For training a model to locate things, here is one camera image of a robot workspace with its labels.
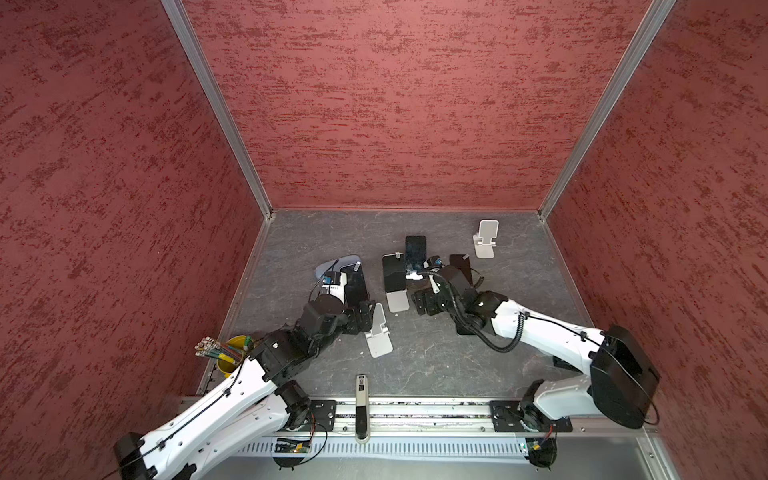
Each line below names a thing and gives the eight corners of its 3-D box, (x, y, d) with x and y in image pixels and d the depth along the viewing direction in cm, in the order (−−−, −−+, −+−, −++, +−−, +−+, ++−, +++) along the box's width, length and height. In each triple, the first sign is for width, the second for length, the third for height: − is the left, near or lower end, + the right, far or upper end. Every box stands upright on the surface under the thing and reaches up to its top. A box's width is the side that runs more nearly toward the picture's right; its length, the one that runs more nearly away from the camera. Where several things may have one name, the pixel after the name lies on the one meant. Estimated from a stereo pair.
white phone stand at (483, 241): (476, 257, 110) (484, 237, 101) (472, 239, 115) (479, 219, 106) (493, 257, 110) (503, 238, 101) (489, 239, 115) (497, 219, 106)
